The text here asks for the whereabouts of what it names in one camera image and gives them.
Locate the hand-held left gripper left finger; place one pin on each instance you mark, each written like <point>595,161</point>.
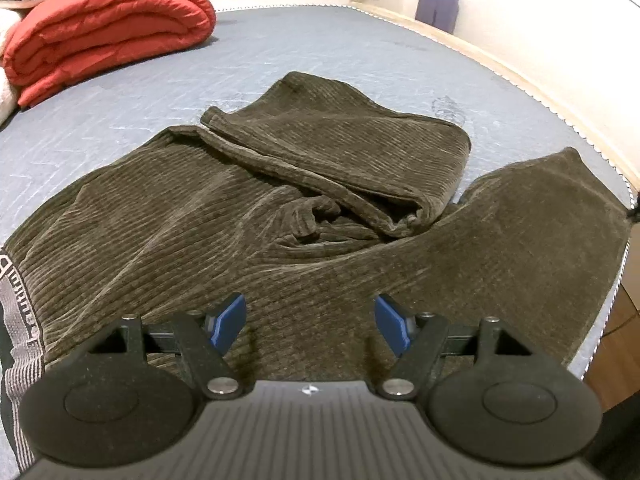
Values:
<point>229,321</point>

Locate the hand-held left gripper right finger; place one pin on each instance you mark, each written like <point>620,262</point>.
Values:
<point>392,324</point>

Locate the grey quilted mattress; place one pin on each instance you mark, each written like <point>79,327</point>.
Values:
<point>150,90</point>

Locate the white fluffy blanket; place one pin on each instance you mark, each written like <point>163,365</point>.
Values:
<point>6,100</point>

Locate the folded red quilt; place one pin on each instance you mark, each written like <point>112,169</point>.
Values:
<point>105,30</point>

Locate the purple wall paper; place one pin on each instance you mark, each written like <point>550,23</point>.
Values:
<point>437,7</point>

